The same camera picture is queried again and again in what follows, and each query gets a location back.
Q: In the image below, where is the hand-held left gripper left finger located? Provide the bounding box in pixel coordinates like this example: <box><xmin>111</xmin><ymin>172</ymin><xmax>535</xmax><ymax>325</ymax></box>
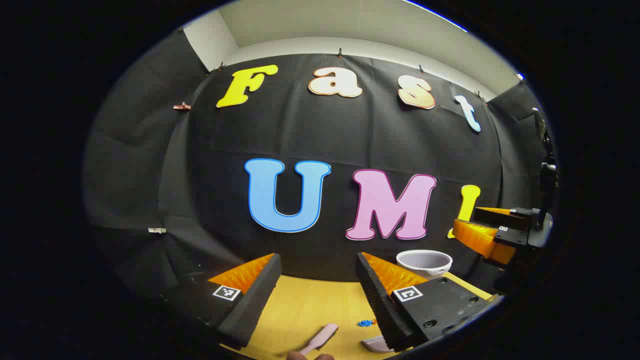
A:
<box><xmin>160</xmin><ymin>252</ymin><xmax>283</xmax><ymax>351</ymax></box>

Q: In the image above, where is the white ribbed garbage bin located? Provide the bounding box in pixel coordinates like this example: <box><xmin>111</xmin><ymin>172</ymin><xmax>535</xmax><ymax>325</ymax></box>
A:
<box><xmin>396</xmin><ymin>249</ymin><xmax>454</xmax><ymax>277</ymax></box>

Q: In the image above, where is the yellow wooden desktop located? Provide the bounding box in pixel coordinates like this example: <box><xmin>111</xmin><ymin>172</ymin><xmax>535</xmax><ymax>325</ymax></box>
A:
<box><xmin>220</xmin><ymin>272</ymin><xmax>496</xmax><ymax>360</ymax></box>

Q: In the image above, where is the pink dustpan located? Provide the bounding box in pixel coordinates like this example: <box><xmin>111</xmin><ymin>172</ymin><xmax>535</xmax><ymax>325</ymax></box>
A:
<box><xmin>361</xmin><ymin>335</ymin><xmax>396</xmax><ymax>354</ymax></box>

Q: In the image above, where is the small pink broom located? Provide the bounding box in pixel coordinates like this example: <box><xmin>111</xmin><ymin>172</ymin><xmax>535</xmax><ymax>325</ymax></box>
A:
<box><xmin>299</xmin><ymin>323</ymin><xmax>340</xmax><ymax>357</ymax></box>

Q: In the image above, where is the black backdrop cloth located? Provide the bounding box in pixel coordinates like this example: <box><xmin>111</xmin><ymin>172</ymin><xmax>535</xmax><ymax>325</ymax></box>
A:
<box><xmin>82</xmin><ymin>27</ymin><xmax>551</xmax><ymax>311</ymax></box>

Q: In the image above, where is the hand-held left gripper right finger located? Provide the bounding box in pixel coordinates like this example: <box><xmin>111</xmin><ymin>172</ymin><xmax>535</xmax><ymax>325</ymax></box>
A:
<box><xmin>355</xmin><ymin>251</ymin><xmax>503</xmax><ymax>353</ymax></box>

